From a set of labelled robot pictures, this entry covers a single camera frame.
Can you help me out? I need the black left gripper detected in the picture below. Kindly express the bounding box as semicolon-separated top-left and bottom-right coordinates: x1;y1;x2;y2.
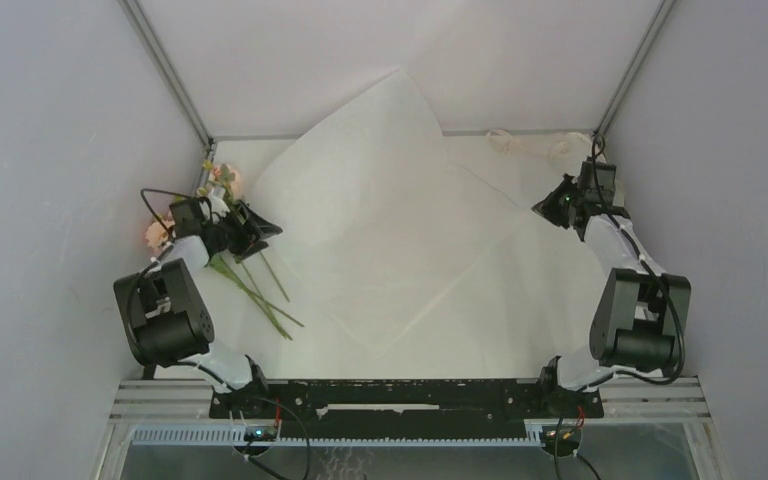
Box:
206;200;282;261

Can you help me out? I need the pink fake flower bouquet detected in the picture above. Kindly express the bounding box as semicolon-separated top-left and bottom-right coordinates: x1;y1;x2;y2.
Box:
140;160;303;340

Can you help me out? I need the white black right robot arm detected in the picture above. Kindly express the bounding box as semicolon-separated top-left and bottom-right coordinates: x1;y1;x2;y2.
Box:
532;157;691;416

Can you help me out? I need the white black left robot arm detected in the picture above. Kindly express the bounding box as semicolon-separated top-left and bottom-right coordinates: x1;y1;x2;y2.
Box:
113;194;283;417

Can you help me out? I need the cream ribbon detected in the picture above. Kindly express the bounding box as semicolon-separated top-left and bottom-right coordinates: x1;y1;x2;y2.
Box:
484;129;596;161

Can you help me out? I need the black mounting rail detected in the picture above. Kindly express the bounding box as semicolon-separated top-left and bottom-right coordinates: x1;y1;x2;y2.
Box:
209;379;605;442

